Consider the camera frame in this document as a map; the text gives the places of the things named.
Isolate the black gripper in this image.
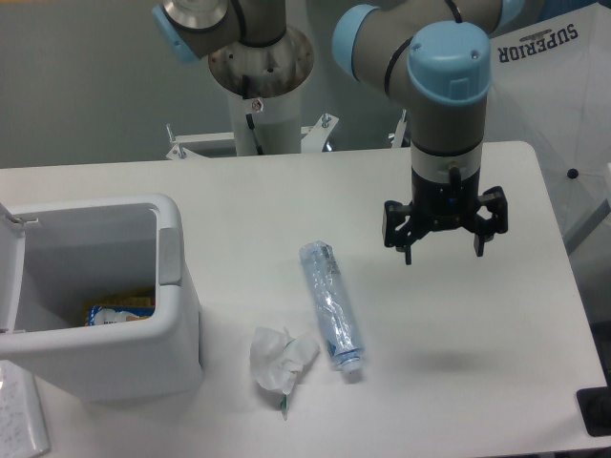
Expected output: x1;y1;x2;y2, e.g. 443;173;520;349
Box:
383;169;509;265

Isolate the crushed clear plastic bottle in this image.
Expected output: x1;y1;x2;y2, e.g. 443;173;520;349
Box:
299;240;365;383

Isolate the white tissue paper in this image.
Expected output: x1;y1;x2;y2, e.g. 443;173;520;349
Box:
249;327;320;420

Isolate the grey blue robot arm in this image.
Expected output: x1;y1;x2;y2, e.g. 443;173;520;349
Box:
152;1;524;255

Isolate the white plastic trash can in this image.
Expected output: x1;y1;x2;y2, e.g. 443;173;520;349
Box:
1;194;202;402

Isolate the white superior umbrella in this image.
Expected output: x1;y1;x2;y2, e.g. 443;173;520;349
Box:
485;3;610;252

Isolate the black device at edge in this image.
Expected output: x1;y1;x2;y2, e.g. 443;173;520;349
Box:
577;386;610;437

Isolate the yellow blue snack wrapper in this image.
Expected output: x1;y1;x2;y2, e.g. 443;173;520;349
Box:
82;286;157;326

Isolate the white notepad with writing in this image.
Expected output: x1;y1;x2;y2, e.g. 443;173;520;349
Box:
1;361;50;457

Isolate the white metal mounting frame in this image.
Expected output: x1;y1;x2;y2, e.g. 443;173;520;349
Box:
164;110;410;161

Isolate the black pedestal cable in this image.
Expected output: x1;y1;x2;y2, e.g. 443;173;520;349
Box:
241;73;265;156

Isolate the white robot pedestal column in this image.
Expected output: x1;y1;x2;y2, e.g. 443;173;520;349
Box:
208;26;314;156

